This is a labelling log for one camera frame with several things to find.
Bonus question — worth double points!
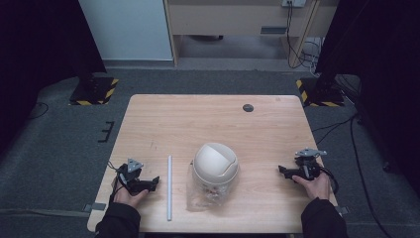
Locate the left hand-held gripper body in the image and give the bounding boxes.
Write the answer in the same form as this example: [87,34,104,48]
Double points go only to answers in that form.
[116,158,149,195]

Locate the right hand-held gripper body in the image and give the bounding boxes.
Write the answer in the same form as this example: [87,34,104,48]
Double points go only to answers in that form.
[294,147,329,181]

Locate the person's right hand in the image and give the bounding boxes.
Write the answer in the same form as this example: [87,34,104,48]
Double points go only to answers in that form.
[291,172,332,201]

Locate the person's left hand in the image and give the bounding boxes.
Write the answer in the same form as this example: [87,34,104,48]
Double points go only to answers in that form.
[112,178,150,209]

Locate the white plastic tube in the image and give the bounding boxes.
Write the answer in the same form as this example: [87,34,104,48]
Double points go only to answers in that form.
[165,155,173,222]

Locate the clear plastic bag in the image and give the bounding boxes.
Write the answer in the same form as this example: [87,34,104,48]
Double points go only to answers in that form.
[185,161,234,213]

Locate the black stand base striped edge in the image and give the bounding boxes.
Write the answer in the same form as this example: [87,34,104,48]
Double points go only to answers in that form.
[295,76,346,108]
[68,76,120,107]

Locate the black curtain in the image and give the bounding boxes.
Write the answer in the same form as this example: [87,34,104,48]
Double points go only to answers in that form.
[0,0,107,153]
[315,0,420,196]

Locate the white cabinet panel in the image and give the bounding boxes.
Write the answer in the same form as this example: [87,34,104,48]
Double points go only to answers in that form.
[77,0,174,61]

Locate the beige wooden desk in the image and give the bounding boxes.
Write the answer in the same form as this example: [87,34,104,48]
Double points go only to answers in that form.
[163,0,339,67]

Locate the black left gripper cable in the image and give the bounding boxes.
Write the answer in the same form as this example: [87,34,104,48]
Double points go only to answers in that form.
[107,161,123,203]

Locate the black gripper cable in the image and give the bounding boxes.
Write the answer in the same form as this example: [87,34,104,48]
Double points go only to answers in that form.
[318,166,340,195]
[107,161,123,203]

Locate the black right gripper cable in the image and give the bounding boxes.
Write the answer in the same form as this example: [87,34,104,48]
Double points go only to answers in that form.
[318,166,340,195]

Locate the thin black floor cable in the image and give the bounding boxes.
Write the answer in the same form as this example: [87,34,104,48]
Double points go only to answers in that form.
[28,101,50,121]

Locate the black hanging power cable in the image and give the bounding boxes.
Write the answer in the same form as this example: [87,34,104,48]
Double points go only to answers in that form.
[285,1,320,69]

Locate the grey wall power outlet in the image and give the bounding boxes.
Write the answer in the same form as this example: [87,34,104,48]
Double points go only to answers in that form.
[280,0,307,9]

